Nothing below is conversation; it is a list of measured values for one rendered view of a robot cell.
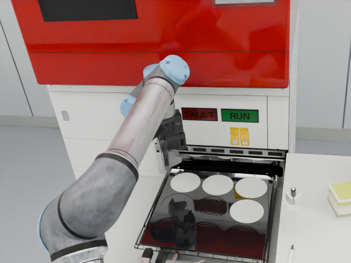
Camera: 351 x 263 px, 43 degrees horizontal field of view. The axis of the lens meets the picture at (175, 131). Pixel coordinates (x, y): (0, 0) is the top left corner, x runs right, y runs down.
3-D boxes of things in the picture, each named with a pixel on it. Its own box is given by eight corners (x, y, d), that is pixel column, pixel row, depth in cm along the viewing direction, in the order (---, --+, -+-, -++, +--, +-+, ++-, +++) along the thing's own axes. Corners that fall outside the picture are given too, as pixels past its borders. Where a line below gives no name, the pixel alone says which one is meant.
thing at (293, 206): (285, 217, 120) (286, 179, 112) (301, 218, 118) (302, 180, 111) (284, 234, 115) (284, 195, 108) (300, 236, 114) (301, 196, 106)
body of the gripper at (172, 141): (187, 150, 136) (183, 117, 130) (160, 157, 135) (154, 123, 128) (180, 137, 142) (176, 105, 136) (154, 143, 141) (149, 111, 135)
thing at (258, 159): (161, 170, 163) (156, 150, 157) (284, 180, 150) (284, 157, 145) (159, 174, 161) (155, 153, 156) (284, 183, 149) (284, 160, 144)
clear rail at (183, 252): (135, 246, 128) (134, 242, 127) (268, 262, 117) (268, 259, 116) (133, 249, 127) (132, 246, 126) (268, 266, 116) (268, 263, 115)
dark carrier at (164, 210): (172, 169, 155) (172, 168, 154) (273, 177, 145) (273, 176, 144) (140, 244, 127) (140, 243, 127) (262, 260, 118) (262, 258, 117)
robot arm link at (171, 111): (151, 110, 126) (145, 98, 133) (153, 124, 128) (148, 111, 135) (176, 105, 127) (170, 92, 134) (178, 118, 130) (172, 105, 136)
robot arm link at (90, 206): (72, 195, 75) (166, 40, 108) (48, 215, 83) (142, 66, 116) (127, 232, 78) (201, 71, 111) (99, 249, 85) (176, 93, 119)
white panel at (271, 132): (75, 166, 176) (47, 75, 154) (288, 182, 153) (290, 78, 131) (72, 171, 174) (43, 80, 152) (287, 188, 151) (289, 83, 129)
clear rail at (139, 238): (168, 168, 156) (168, 165, 155) (172, 169, 156) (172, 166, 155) (133, 249, 127) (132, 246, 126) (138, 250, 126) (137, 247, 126)
